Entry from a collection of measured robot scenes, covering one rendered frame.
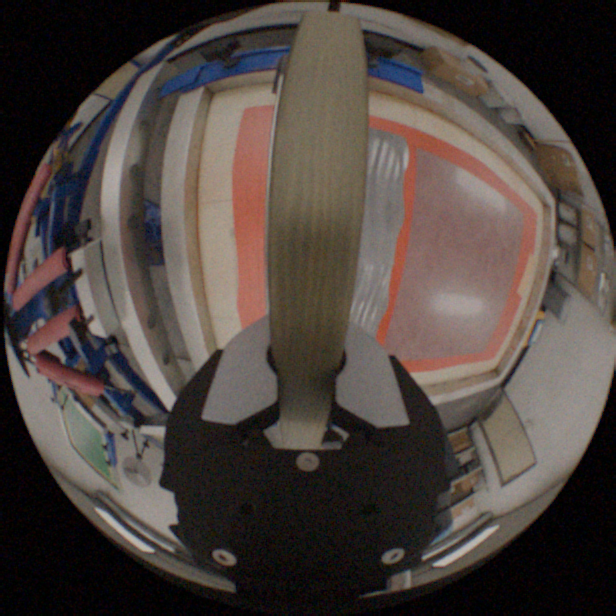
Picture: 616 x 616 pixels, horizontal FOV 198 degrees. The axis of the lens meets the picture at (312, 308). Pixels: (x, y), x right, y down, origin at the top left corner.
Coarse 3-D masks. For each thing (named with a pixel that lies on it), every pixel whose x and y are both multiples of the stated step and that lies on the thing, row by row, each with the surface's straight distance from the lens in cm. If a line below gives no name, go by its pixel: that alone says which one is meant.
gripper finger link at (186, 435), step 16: (208, 368) 9; (192, 384) 9; (208, 384) 8; (176, 400) 8; (192, 400) 8; (176, 416) 8; (192, 416) 8; (176, 432) 8; (192, 432) 7; (208, 432) 7; (224, 432) 7; (176, 448) 7; (192, 448) 7; (208, 448) 7; (176, 464) 7; (160, 480) 7
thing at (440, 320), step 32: (256, 256) 26; (256, 288) 27; (416, 288) 31; (448, 288) 34; (480, 288) 40; (512, 288) 51; (256, 320) 30; (384, 320) 31; (416, 320) 34; (448, 320) 38; (480, 320) 45; (512, 320) 59; (416, 352) 38; (448, 352) 44; (480, 352) 54
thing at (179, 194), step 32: (192, 96) 31; (416, 96) 32; (448, 96) 35; (192, 128) 28; (480, 128) 37; (192, 160) 27; (512, 160) 45; (192, 192) 27; (544, 192) 58; (192, 224) 27; (544, 224) 63; (192, 256) 27; (544, 256) 62; (192, 288) 27; (544, 288) 64; (192, 320) 29; (192, 352) 34; (512, 352) 65; (448, 384) 52; (480, 384) 60
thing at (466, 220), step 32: (256, 128) 27; (384, 128) 29; (256, 160) 26; (416, 160) 29; (448, 160) 33; (256, 192) 25; (416, 192) 28; (448, 192) 31; (480, 192) 37; (512, 192) 46; (256, 224) 25; (416, 224) 28; (448, 224) 31; (480, 224) 36; (512, 224) 45; (416, 256) 29; (448, 256) 32; (480, 256) 37; (512, 256) 47
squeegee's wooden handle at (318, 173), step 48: (336, 48) 10; (288, 96) 7; (336, 96) 7; (288, 144) 6; (336, 144) 6; (288, 192) 6; (336, 192) 6; (288, 240) 6; (336, 240) 6; (288, 288) 6; (336, 288) 7; (288, 336) 7; (336, 336) 8; (288, 384) 9; (288, 432) 13
